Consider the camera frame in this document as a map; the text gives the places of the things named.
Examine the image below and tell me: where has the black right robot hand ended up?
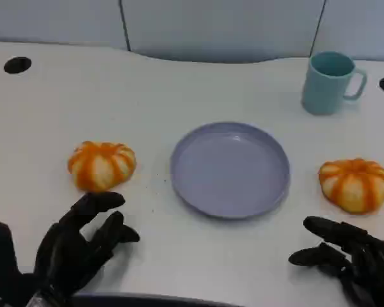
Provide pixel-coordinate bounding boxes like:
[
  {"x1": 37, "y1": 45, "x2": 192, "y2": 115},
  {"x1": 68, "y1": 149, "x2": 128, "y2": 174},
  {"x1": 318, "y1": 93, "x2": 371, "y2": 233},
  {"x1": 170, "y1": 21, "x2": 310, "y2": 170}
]
[{"x1": 287, "y1": 216, "x2": 384, "y2": 307}]

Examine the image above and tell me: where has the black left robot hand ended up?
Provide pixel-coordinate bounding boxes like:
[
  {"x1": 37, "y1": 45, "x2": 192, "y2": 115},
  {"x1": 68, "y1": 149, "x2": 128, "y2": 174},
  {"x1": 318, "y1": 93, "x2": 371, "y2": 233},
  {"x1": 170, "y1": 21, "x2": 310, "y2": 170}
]
[{"x1": 33, "y1": 191, "x2": 141, "y2": 301}]

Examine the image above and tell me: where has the orange white toy bread roll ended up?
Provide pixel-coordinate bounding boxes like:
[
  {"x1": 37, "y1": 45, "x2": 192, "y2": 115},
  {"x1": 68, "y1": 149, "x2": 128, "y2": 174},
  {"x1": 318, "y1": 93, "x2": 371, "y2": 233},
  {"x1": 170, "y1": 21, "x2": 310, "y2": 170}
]
[
  {"x1": 318, "y1": 157, "x2": 384, "y2": 215},
  {"x1": 67, "y1": 140, "x2": 138, "y2": 193}
]

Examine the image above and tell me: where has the lilac plate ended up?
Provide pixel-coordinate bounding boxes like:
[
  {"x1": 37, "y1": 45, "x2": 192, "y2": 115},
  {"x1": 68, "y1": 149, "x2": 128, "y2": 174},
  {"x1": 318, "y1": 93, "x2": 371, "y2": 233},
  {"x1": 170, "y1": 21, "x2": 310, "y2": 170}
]
[{"x1": 170, "y1": 121, "x2": 291, "y2": 221}]

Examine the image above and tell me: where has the pale green mug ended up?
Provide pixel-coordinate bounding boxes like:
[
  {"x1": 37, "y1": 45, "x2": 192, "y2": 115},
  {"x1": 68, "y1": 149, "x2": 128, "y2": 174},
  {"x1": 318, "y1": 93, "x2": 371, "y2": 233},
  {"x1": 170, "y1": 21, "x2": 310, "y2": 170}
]
[{"x1": 301, "y1": 51, "x2": 368, "y2": 116}]

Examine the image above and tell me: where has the grey partition panel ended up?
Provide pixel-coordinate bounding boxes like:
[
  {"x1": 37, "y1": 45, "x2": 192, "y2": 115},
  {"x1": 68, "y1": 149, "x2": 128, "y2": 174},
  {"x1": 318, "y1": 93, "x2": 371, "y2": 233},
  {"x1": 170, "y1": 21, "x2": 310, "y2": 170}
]
[
  {"x1": 308, "y1": 0, "x2": 384, "y2": 62},
  {"x1": 119, "y1": 0, "x2": 326, "y2": 64},
  {"x1": 0, "y1": 0, "x2": 129, "y2": 51}
]

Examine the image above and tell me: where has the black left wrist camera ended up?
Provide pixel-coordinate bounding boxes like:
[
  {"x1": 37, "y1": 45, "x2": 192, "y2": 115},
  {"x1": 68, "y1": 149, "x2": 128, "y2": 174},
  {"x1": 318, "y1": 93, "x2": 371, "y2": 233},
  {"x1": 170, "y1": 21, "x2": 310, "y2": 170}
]
[{"x1": 0, "y1": 219, "x2": 36, "y2": 307}]

